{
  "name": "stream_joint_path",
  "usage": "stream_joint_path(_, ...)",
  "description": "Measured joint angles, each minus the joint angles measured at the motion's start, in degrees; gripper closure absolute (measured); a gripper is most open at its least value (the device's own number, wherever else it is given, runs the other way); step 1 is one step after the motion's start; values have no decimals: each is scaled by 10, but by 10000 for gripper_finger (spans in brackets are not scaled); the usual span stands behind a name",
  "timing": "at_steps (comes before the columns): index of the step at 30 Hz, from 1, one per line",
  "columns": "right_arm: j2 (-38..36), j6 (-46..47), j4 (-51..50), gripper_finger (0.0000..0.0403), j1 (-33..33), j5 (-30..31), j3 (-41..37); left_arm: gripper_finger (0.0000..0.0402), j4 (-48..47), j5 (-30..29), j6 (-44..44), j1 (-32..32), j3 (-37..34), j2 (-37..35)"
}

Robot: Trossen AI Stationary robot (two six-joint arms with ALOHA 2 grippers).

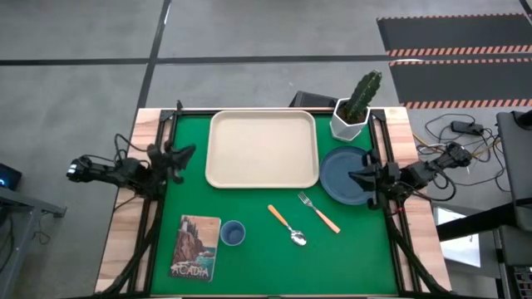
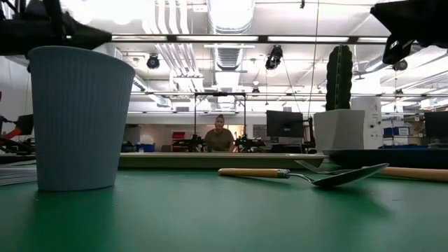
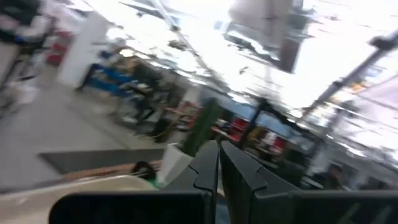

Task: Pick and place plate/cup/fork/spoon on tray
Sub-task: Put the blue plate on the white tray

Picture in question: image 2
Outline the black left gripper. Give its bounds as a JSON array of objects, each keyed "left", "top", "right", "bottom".
[{"left": 0, "top": 0, "right": 113, "bottom": 57}]

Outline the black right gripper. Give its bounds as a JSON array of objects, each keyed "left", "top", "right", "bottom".
[{"left": 370, "top": 0, "right": 448, "bottom": 49}]

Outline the light blue ribbed cup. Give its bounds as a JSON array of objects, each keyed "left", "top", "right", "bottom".
[{"left": 27, "top": 45, "right": 137, "bottom": 192}]

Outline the dark blue plate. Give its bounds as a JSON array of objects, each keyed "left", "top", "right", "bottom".
[{"left": 321, "top": 148, "right": 448, "bottom": 169}]

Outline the wooden-handled metal fork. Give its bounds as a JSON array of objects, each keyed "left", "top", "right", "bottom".
[{"left": 295, "top": 160, "right": 448, "bottom": 183}]

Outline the beige rectangular tray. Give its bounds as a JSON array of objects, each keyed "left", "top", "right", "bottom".
[{"left": 118, "top": 152, "right": 328, "bottom": 170}]

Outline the green cactus plant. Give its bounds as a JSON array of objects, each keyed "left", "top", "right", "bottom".
[{"left": 325, "top": 44, "right": 354, "bottom": 111}]

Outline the black computer monitor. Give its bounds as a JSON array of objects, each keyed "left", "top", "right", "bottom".
[
  {"left": 15, "top": 113, "right": 35, "bottom": 136},
  {"left": 265, "top": 110, "right": 305, "bottom": 139},
  {"left": 423, "top": 111, "right": 448, "bottom": 139}
]

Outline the blue storage bin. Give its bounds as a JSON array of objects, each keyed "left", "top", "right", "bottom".
[{"left": 383, "top": 126, "right": 411, "bottom": 137}]

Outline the person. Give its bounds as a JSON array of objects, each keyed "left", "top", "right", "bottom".
[{"left": 204, "top": 114, "right": 236, "bottom": 153}]

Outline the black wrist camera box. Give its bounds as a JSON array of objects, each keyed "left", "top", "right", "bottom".
[{"left": 381, "top": 37, "right": 414, "bottom": 66}]

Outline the thin hanging cable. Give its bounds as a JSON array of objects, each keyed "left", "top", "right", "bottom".
[{"left": 307, "top": 0, "right": 321, "bottom": 113}]

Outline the silver ceiling air duct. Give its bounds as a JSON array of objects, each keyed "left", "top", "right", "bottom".
[{"left": 206, "top": 0, "right": 256, "bottom": 71}]

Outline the black background rig frame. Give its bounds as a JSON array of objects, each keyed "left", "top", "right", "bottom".
[{"left": 193, "top": 91, "right": 247, "bottom": 152}]

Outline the black overhead frame bar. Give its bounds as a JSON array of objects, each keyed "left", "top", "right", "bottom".
[{"left": 111, "top": 34, "right": 390, "bottom": 44}]

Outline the wooden-handled metal spoon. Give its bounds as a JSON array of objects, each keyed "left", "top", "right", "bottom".
[{"left": 217, "top": 162, "right": 390, "bottom": 188}]

